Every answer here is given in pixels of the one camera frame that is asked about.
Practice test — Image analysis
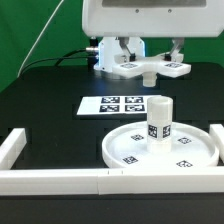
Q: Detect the white marker sheet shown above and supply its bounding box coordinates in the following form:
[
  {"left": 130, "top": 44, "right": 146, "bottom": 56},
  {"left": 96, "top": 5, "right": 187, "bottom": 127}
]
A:
[{"left": 77, "top": 95, "right": 151, "bottom": 115}]

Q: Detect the white thin cable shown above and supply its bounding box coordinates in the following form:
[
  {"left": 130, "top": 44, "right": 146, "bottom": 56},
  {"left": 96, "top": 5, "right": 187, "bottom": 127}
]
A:
[{"left": 16, "top": 0, "right": 64, "bottom": 77}]

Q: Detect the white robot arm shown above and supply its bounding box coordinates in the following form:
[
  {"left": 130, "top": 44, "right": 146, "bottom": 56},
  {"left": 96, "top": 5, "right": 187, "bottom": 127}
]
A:
[{"left": 82, "top": 0, "right": 224, "bottom": 78}]

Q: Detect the white right fence bar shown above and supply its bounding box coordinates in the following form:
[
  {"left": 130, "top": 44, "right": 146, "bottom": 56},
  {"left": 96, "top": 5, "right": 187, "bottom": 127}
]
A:
[{"left": 209, "top": 124, "right": 224, "bottom": 163}]

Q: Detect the white front fence bar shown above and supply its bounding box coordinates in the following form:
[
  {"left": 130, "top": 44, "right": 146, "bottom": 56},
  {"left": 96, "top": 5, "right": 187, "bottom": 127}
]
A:
[{"left": 0, "top": 167, "right": 224, "bottom": 196}]

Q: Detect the white cross table base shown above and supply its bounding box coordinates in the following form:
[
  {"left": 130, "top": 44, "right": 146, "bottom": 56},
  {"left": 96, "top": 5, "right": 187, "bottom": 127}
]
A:
[{"left": 112, "top": 54, "right": 191, "bottom": 87}]

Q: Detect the white fence bar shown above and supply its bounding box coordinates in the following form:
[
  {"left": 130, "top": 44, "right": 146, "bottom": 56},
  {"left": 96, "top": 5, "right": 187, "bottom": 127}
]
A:
[
  {"left": 0, "top": 128, "right": 27, "bottom": 170},
  {"left": 0, "top": 167, "right": 224, "bottom": 196},
  {"left": 209, "top": 124, "right": 224, "bottom": 163}
]

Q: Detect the white left fence bar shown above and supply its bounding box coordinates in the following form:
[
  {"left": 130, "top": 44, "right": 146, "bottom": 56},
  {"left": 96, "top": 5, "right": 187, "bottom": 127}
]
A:
[{"left": 0, "top": 128, "right": 27, "bottom": 170}]

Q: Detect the white round table top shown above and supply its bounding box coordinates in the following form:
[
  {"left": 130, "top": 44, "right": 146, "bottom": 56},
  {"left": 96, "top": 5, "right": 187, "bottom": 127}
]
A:
[{"left": 102, "top": 121, "right": 219, "bottom": 169}]

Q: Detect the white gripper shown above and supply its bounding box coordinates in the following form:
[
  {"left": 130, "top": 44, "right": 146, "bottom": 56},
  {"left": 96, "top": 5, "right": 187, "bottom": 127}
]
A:
[{"left": 82, "top": 0, "right": 224, "bottom": 62}]

